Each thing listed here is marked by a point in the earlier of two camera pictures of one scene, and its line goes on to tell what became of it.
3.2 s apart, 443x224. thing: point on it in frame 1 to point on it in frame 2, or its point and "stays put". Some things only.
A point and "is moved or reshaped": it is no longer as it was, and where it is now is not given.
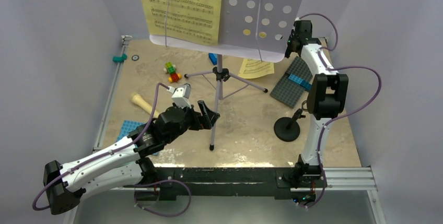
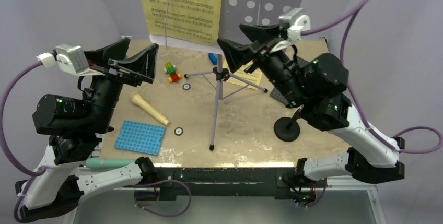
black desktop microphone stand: (288, 129) stays put
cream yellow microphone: (137, 99) stays put
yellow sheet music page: (194, 7) stays put
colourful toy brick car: (171, 69) stays put
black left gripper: (208, 119) to (141, 67)
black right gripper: (287, 54) to (236, 53)
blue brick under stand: (213, 57) stays put
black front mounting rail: (217, 183) stays put
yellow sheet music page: (250, 69) is moved or reshaped
